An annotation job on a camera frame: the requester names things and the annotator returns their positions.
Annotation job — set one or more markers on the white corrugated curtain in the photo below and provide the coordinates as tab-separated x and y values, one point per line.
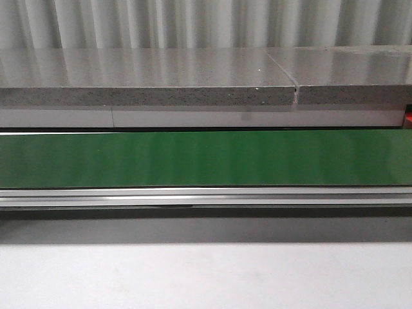
197	24

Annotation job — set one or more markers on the grey stone counter slab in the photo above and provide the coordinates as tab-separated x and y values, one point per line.
205	76

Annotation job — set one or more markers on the red plastic tray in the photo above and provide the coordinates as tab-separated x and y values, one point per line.
408	121

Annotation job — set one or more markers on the green conveyor belt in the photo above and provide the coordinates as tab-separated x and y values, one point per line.
315	173

